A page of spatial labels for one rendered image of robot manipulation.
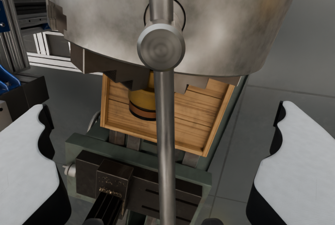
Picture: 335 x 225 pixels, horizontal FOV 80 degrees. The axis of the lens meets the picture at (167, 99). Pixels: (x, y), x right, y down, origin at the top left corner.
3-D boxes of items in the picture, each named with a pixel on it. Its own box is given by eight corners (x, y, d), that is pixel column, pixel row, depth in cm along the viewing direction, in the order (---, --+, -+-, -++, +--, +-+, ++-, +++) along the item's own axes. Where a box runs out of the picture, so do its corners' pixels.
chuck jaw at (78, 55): (139, 9, 30) (52, 0, 22) (161, 18, 27) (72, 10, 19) (131, 77, 35) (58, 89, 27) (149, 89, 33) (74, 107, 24)
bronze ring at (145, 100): (120, 67, 31) (115, 115, 35) (178, 83, 30) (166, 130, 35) (138, 52, 39) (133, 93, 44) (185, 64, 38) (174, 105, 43)
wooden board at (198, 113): (110, 32, 56) (104, 35, 52) (239, 65, 53) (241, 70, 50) (105, 119, 70) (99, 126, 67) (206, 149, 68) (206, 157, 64)
